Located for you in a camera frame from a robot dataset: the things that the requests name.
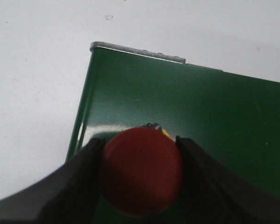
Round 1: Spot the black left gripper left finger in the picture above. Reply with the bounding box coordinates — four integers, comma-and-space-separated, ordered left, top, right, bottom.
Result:
0, 139, 105, 224

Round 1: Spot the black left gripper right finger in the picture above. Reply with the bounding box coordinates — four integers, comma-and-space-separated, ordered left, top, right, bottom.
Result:
175, 135, 280, 224

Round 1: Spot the red mushroom push button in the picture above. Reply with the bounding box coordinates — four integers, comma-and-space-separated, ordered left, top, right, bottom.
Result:
99, 123, 183, 217

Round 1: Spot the green conveyor belt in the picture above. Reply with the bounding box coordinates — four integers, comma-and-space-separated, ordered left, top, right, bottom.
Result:
68, 47, 280, 197

